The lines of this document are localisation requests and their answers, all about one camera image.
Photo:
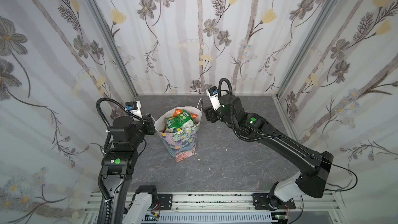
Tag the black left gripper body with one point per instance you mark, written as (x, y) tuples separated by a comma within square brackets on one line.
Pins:
[(147, 125)]

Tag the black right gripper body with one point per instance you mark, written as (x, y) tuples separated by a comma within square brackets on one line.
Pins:
[(210, 114)]

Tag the green snack packet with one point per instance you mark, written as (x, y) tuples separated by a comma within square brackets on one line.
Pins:
[(176, 124)]

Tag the floral white paper bag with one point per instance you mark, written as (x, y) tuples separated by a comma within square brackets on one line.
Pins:
[(180, 145)]

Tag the small orange snack packet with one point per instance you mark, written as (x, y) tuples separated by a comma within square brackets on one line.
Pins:
[(180, 111)]

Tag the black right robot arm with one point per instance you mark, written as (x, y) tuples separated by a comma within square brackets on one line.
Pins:
[(313, 167)]

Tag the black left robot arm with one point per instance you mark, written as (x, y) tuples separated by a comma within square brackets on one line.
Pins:
[(124, 136)]

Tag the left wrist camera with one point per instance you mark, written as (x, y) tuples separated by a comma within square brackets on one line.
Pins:
[(134, 109)]

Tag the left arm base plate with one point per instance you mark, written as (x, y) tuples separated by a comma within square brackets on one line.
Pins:
[(165, 202)]

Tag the white vented cable duct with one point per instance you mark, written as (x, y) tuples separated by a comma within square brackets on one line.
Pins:
[(213, 218)]

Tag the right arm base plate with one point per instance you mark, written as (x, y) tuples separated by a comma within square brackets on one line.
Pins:
[(263, 201)]

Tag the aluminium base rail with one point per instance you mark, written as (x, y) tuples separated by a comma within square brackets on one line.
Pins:
[(308, 210)]

